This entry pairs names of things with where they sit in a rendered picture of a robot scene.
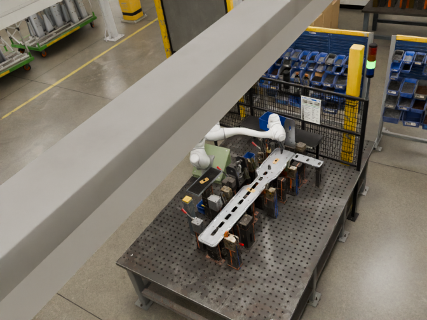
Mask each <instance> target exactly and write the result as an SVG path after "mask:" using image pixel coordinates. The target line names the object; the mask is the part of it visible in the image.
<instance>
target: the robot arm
mask: <svg viewBox="0 0 427 320"><path fill-rule="evenodd" d="M268 125H269V131H265V132H261V131H255V130H250V129H246V128H220V124H219V122H218V123H217V124H216V125H215V126H214V127H213V128H212V129H211V130H210V131H209V132H208V133H207V134H206V135H205V136H204V138H203V139H202V140H201V141H200V142H199V143H198V144H197V145H196V146H195V147H194V148H193V150H192V151H191V152H190V153H191V155H190V157H189V159H190V162H191V164H192V165H193V166H195V167H196V169H197V170H201V174H204V172H205V171H206V170H207V169H209V167H212V165H213V161H214V158H215V156H214V155H212V156H210V155H207V154H206V152H205V147H204V145H205V140H208V141H218V140H222V139H225V138H228V137H231V136H233V135H248V136H252V137H259V138H268V139H267V141H266V144H267V145H268V150H270V149H271V146H270V143H271V142H272V141H273V142H276V143H277V144H278V145H279V146H280V147H281V149H280V151H281V154H282V153H283V150H284V148H285V146H284V144H283V142H282V141H284V139H285V137H286V133H285V130H284V128H283V126H282V125H281V122H280V118H279V116H278V114H271V115H270V116H269V119H268ZM269 139H271V141H269ZM268 141H269V142H268Z"/></svg>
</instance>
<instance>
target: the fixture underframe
mask: <svg viewBox="0 0 427 320"><path fill-rule="evenodd" d="M368 162H369V160H368V161H367V163H366V165H365V167H364V169H363V171H362V174H361V175H360V180H359V186H358V194H360V195H363V196H365V195H366V193H367V191H368V189H369V187H368V186H365V181H366V176H367V167H368ZM353 193H354V190H353V192H352V194H351V197H350V199H349V201H348V203H347V205H346V207H345V209H344V211H343V213H342V215H341V217H340V219H339V221H338V223H337V225H336V227H335V230H334V232H333V234H332V236H331V238H330V240H329V242H328V245H327V247H326V248H325V251H324V252H323V255H322V257H321V259H320V261H319V263H318V265H317V267H316V269H315V271H314V273H313V276H312V278H311V280H310V282H309V284H308V286H307V288H306V290H305V292H304V294H303V296H302V298H301V301H300V302H299V304H298V306H297V309H296V311H295V313H294V315H293V317H292V319H291V320H299V319H300V317H301V315H302V313H303V311H304V308H305V306H306V304H308V305H310V306H312V307H316V305H317V303H318V301H319V299H320V297H321V293H319V292H316V282H317V280H318V278H319V277H320V274H321V272H322V270H323V268H324V266H325V263H326V261H327V259H328V257H329V255H330V252H331V251H332V248H333V247H334V244H335V242H336V240H337V241H340V242H343V243H344V242H345V240H346V238H347V236H348V234H349V232H348V231H346V230H344V224H345V221H346V218H347V216H348V213H349V211H350V208H351V205H352V204H353ZM126 271H127V273H128V275H129V278H130V280H131V282H132V284H133V287H134V289H135V291H136V294H137V295H138V297H139V299H138V300H137V301H136V302H135V305H137V306H139V307H140V308H142V309H144V310H148V308H149V307H150V306H151V305H152V303H153V302H156V303H158V304H160V305H162V306H164V307H166V308H167V309H169V310H171V311H173V312H175V313H177V314H179V315H181V316H182V317H184V318H186V319H188V320H208V319H206V318H204V317H202V316H200V315H198V314H196V313H194V312H192V311H190V310H188V309H186V308H184V307H182V306H180V305H178V304H176V303H174V302H172V301H170V300H168V299H167V298H165V297H163V296H161V295H159V294H157V293H155V292H153V291H151V290H149V289H147V288H148V287H149V286H150V284H151V283H152V282H150V281H148V280H146V279H144V280H142V278H141V277H140V276H138V275H136V274H134V273H132V272H130V271H128V270H126Z"/></svg>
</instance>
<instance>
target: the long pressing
mask: <svg viewBox="0 0 427 320"><path fill-rule="evenodd" d="M294 156H295V153H294V152H290V151H288V150H283V153H282V154H281V151H280V148H275V150H274V151H272V153H271V154H270V155H269V156H268V157H267V158H266V160H265V161H264V162H263V163H262V164H261V165H260V166H259V167H258V168H257V170H256V172H257V175H258V176H257V178H256V179H255V180H254V181H253V182H252V183H251V184H250V185H244V186H243V187H242V188H241V189H240V190H239V191H238V192H237V193H236V195H235V196H234V197H233V198H232V199H231V200H230V202H228V203H227V204H226V205H225V207H224V208H223V209H222V210H221V211H220V213H219V214H218V215H217V216H216V217H215V218H214V219H213V220H212V221H211V222H210V224H209V225H208V226H207V227H206V228H205V230H204V231H203V232H202V233H201V234H200V235H199V236H198V240H199V241H200V242H202V243H204V244H206V245H208V246H210V247H216V246H217V245H218V244H219V243H220V242H221V240H222V239H223V238H224V233H225V231H226V230H227V231H228V232H229V231H230V230H231V228H232V227H233V226H234V224H235V223H236V222H237V221H238V220H239V219H240V217H241V216H242V215H243V214H244V212H246V211H247V209H248V208H249V207H250V205H251V204H252V203H253V202H254V201H255V200H256V199H257V197H258V196H259V195H260V193H261V192H262V191H263V190H264V189H265V184H266V183H267V182H268V183H270V181H272V180H274V179H276V178H277V177H278V176H279V174H280V173H281V172H282V171H283V170H284V169H285V167H286V165H287V161H288V160H290V161H291V160H292V158H293V157H294ZM276 158H278V159H280V160H279V161H278V162H277V163H276V164H274V163H273V161H274V160H275V159H276ZM269 164H270V165H271V169H270V170H269V169H268V165H269ZM265 172H267V174H266V175H263V174H264V173H265ZM260 177H263V179H262V180H261V181H259V179H260ZM256 182H257V183H259V184H258V185H257V186H256V187H255V189H254V190H255V192H254V193H253V192H251V193H250V194H249V195H248V196H247V198H246V199H244V198H243V197H244V196H245V194H246V193H247V192H248V190H246V189H247V188H248V187H249V188H252V187H253V185H254V184H255V183H256ZM241 199H243V200H244V201H243V202H242V203H241V204H240V205H239V204H238V203H239V202H240V200H241ZM235 206H236V207H238V208H237V209H236V210H235V212H232V209H233V208H234V207H235ZM228 214H230V215H231V216H230V217H229V218H228V219H227V220H225V218H226V217H227V216H228ZM221 222H224V225H223V226H222V227H221V228H219V229H218V231H217V232H216V233H215V235H214V236H211V233H212V232H213V231H214V230H217V229H216V226H219V224H220V223H221Z"/></svg>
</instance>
